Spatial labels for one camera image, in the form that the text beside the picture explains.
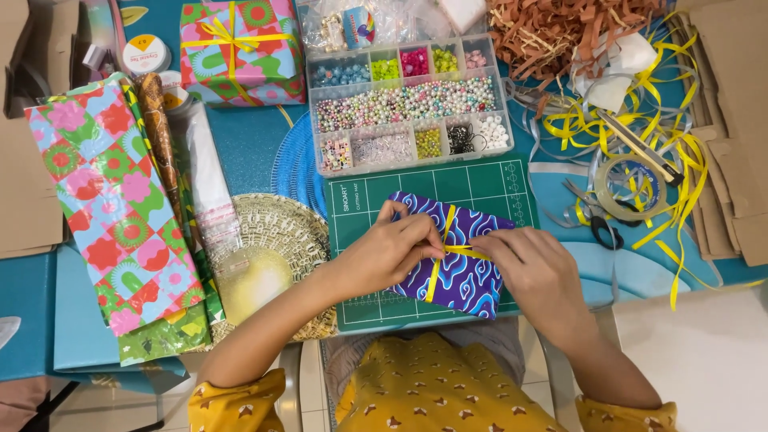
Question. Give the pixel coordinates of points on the green printed wrapping paper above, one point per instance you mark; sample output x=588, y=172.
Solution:
x=162, y=339

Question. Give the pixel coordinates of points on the tangle of silver ribbon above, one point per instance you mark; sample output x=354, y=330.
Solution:
x=534, y=108

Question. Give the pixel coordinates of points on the round woven gold placemat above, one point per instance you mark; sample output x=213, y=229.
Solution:
x=276, y=240

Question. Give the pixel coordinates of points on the person's right hand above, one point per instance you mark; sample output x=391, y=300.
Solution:
x=534, y=270

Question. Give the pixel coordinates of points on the person's left hand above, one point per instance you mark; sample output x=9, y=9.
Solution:
x=384, y=252

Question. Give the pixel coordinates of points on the floral wrapped gift box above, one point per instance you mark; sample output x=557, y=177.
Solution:
x=246, y=60

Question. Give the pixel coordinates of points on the brown cardboard box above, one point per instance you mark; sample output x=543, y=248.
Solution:
x=27, y=180

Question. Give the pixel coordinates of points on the person's yellow printed shirt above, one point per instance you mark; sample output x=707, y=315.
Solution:
x=444, y=390

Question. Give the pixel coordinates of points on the tangle of yellow ribbon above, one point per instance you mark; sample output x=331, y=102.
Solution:
x=678, y=156

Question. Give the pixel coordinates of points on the heap of brown shredded paper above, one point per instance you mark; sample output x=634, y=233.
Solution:
x=540, y=36

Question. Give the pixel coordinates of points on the white tissue paper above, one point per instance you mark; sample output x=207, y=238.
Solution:
x=612, y=84

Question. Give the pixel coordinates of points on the pastel ribbon roll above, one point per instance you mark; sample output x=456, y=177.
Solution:
x=108, y=24

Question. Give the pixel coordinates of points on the white elastic thread spool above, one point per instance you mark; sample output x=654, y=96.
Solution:
x=175, y=93
x=146, y=54

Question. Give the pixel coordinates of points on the round blue placemat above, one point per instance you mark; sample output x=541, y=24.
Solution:
x=297, y=168

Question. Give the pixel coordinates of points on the pack of clear plastic bags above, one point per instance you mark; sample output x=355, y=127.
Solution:
x=207, y=180

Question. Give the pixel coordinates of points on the green cutting mat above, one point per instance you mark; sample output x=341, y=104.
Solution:
x=420, y=180

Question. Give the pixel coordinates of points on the clear bag of charms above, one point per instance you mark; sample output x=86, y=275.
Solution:
x=354, y=24

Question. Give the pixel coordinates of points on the stack of flat cardboard boxes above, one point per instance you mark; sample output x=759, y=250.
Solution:
x=732, y=120

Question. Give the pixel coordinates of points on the clear bead organizer box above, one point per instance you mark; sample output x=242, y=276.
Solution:
x=408, y=102

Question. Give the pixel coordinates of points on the white packet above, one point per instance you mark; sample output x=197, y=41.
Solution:
x=462, y=13

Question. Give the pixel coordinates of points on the utility knife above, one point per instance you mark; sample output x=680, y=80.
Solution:
x=642, y=150

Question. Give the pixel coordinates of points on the clear adhesive tape roll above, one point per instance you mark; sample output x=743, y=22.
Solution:
x=601, y=195

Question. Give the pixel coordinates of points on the light blue paper sheet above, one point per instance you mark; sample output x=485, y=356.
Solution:
x=78, y=324

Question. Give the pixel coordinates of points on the purple cloud-pattern gift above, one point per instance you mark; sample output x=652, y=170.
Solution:
x=468, y=282

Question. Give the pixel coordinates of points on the folded floral wrapping paper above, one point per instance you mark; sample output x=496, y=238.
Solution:
x=114, y=204

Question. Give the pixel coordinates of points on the brown patterned wrapping paper roll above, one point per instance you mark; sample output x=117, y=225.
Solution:
x=161, y=132

